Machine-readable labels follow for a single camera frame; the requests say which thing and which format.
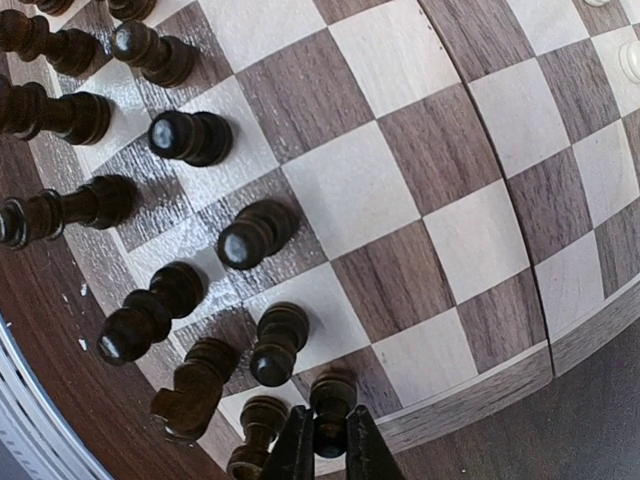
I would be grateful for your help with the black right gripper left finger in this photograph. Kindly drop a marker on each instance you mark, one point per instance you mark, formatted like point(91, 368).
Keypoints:
point(292, 457)

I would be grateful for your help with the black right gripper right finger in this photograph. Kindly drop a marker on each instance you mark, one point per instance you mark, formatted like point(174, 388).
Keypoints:
point(368, 456)

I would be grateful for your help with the dark corner rook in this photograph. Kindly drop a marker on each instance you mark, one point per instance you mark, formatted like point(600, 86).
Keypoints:
point(262, 419)

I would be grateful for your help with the dark pawn file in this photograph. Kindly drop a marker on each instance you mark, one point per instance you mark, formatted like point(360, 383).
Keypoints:
point(333, 396)
point(198, 139)
point(165, 61)

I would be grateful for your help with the dark knight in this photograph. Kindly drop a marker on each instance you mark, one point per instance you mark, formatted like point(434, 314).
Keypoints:
point(185, 411)

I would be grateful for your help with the dark pawn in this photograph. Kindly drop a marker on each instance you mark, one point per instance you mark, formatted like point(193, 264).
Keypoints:
point(282, 332)

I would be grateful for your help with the dark bishop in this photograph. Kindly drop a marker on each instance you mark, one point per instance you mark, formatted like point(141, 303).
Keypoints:
point(146, 315)

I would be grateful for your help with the dark king chess piece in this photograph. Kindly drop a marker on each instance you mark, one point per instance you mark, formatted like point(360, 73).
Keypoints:
point(101, 203)

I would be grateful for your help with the dark queen chess piece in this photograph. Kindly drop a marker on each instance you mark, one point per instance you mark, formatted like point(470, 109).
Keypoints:
point(80, 118)

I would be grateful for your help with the dark pawn chess piece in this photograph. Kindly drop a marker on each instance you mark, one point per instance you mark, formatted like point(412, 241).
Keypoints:
point(259, 230)

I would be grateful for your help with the wooden chess board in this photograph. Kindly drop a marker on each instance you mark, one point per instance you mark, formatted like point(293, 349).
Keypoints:
point(466, 176)

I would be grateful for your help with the aluminium front frame rail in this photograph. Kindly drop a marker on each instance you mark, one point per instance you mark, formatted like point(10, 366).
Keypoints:
point(33, 429)

